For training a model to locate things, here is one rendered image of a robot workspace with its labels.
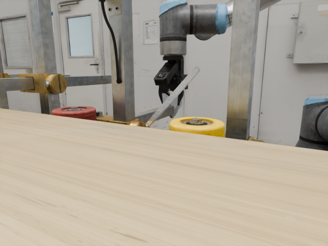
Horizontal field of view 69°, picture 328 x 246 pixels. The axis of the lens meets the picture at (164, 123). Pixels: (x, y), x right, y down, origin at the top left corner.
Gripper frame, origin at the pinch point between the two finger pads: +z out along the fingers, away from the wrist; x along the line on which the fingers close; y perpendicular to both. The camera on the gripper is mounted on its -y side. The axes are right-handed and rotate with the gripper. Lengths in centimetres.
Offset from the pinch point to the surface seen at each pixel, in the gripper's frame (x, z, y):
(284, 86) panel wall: -28, 9, 239
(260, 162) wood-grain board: -35, -9, -52
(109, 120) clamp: -1.6, -5.3, -33.5
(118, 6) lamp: -5.4, -28.5, -32.8
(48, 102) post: 19.2, -8.0, -33.1
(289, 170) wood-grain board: -37, -9, -53
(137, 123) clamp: -8.3, -5.1, -32.3
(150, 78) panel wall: 150, 2, 230
